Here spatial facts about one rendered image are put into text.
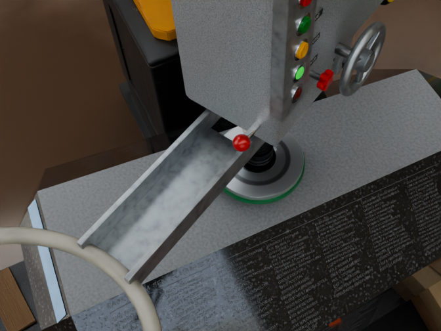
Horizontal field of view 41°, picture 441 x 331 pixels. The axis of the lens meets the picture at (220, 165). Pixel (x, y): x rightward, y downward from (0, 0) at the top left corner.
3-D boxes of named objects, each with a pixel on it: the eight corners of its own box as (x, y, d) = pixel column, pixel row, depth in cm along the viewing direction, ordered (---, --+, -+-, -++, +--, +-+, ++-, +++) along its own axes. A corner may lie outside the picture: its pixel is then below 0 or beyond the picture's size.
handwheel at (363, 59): (339, 45, 122) (348, -12, 109) (382, 66, 118) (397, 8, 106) (300, 91, 116) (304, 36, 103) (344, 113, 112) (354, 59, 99)
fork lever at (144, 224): (282, 26, 135) (283, 9, 131) (356, 61, 128) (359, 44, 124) (68, 243, 105) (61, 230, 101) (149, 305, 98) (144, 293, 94)
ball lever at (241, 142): (253, 121, 108) (253, 111, 105) (268, 129, 107) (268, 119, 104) (229, 150, 105) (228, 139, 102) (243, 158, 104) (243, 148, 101)
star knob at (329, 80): (312, 73, 105) (314, 58, 102) (333, 83, 104) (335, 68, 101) (301, 86, 104) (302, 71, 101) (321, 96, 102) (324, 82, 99)
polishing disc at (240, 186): (322, 167, 136) (322, 165, 135) (249, 217, 130) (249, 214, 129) (266, 111, 146) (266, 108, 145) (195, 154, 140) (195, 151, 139)
